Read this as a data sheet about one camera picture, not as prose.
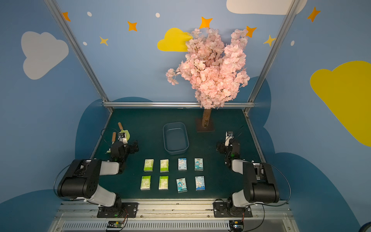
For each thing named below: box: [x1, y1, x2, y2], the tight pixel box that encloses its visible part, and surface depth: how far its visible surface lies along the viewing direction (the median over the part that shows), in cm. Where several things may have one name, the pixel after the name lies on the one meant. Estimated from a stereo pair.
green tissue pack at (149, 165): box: [143, 159, 155, 173], surface depth 90 cm
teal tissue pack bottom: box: [176, 177, 188, 194], surface depth 82 cm
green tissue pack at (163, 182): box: [158, 175, 169, 190], surface depth 84 cm
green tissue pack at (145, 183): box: [140, 175, 152, 191], surface depth 83 cm
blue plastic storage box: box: [162, 121, 190, 156], surface depth 105 cm
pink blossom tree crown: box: [165, 28, 251, 109], surface depth 71 cm
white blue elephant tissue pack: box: [178, 158, 187, 171], surface depth 90 cm
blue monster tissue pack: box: [194, 158, 204, 172], surface depth 91 cm
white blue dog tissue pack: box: [195, 175, 206, 191], surface depth 84 cm
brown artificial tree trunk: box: [201, 108, 213, 128], surface depth 106 cm
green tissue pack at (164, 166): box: [159, 159, 170, 173], surface depth 90 cm
